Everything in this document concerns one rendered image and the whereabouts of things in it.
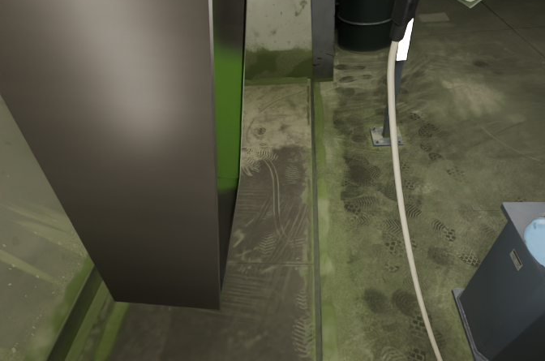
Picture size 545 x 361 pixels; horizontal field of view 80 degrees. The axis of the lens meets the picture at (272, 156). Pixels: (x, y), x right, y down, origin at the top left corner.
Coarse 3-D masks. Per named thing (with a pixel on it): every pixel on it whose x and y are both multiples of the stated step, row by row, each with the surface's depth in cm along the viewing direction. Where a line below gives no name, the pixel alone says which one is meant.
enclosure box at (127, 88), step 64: (0, 0) 43; (64, 0) 43; (128, 0) 43; (192, 0) 42; (0, 64) 50; (64, 64) 49; (128, 64) 49; (192, 64) 49; (64, 128) 58; (128, 128) 57; (192, 128) 57; (64, 192) 70; (128, 192) 70; (192, 192) 69; (128, 256) 88; (192, 256) 87
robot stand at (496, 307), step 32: (512, 224) 102; (512, 256) 105; (480, 288) 126; (512, 288) 105; (544, 288) 88; (480, 320) 127; (512, 320) 107; (544, 320) 99; (480, 352) 129; (512, 352) 119; (544, 352) 117
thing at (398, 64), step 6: (396, 66) 192; (402, 66) 192; (396, 72) 195; (396, 78) 198; (396, 84) 201; (396, 90) 204; (396, 96) 206; (396, 102) 210; (384, 120) 224; (384, 126) 224; (384, 132) 227
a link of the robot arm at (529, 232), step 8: (544, 216) 77; (536, 224) 76; (544, 224) 74; (528, 232) 79; (536, 232) 77; (544, 232) 75; (528, 240) 80; (536, 240) 78; (544, 240) 76; (528, 248) 81; (536, 248) 79; (544, 248) 76; (536, 256) 80; (544, 256) 77; (544, 264) 78
